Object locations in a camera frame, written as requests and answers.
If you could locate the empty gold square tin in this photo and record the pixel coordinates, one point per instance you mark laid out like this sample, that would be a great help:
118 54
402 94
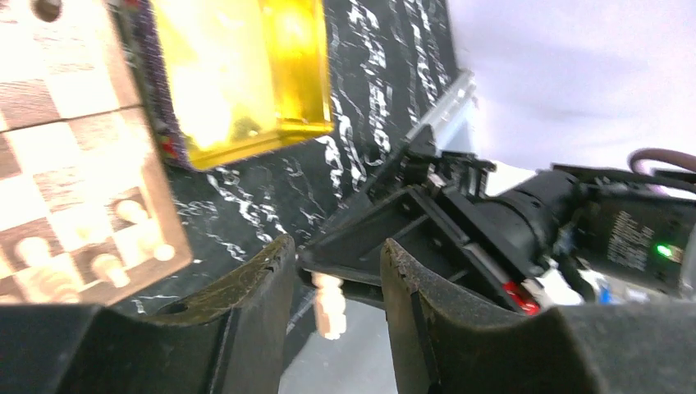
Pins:
227 80

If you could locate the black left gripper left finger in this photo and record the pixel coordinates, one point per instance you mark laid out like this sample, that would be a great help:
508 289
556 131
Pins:
226 338

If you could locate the aluminium front rail frame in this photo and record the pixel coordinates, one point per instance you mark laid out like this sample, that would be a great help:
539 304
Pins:
452 117

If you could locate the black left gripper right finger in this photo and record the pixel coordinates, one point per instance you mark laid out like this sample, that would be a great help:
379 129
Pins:
446 340

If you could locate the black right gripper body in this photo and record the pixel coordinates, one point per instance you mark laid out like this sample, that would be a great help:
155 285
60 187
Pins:
434 204

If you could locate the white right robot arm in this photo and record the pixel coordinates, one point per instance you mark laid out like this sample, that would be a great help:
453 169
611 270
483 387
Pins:
624 228

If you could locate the wooden chess board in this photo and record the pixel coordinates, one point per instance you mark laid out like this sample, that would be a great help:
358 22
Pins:
75 140

